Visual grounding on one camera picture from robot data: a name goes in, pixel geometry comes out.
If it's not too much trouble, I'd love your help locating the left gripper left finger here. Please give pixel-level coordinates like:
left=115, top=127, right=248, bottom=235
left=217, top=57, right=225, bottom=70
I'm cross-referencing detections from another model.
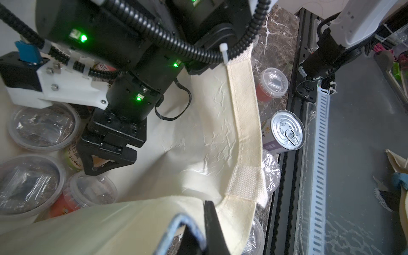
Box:
left=177, top=225, right=206, bottom=255

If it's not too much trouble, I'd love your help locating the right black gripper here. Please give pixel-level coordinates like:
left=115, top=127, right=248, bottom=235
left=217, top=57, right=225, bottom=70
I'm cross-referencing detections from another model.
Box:
left=76, top=108, right=147, bottom=176

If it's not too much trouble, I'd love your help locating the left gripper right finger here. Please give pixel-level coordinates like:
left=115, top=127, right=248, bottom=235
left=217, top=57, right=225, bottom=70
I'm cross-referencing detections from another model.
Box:
left=204, top=201, right=230, bottom=255

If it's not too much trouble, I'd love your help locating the cream canvas tote bag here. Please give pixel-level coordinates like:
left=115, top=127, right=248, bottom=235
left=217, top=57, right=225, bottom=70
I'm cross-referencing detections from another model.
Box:
left=1, top=49, right=268, bottom=255

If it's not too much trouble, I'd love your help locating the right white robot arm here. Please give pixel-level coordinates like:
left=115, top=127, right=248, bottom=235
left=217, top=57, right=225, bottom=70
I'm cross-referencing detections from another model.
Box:
left=1, top=1, right=274, bottom=176

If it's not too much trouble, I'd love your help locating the orange label seed jar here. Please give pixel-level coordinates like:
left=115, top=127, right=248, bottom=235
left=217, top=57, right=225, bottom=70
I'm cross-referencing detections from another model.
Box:
left=59, top=142, right=84, bottom=173

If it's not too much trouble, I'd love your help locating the clear lid seed jar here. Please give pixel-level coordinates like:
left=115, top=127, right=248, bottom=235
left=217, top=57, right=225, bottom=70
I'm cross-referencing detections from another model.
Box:
left=7, top=103, right=81, bottom=153

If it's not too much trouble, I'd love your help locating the seed jar in bag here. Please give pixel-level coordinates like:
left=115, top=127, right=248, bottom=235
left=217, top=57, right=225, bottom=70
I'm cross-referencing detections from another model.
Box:
left=1, top=154, right=67, bottom=234

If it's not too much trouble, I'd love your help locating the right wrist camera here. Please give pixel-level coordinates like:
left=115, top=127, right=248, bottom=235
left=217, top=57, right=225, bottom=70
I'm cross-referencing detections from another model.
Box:
left=1, top=40, right=108, bottom=110

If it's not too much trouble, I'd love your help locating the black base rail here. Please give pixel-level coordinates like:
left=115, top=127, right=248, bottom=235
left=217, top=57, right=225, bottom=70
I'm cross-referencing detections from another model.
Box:
left=262, top=6, right=408, bottom=255

